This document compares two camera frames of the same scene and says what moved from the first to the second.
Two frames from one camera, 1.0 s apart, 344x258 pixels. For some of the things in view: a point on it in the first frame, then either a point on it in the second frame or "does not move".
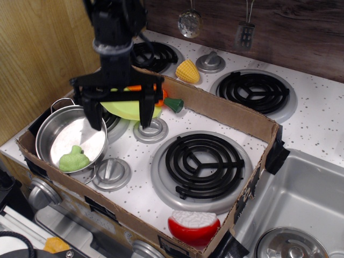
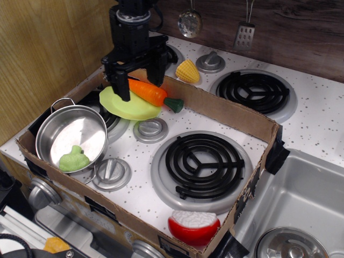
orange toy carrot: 177,105 does not move
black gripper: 116,80 → 133,47
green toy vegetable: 76,160 does not move
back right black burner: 264,92 does not move
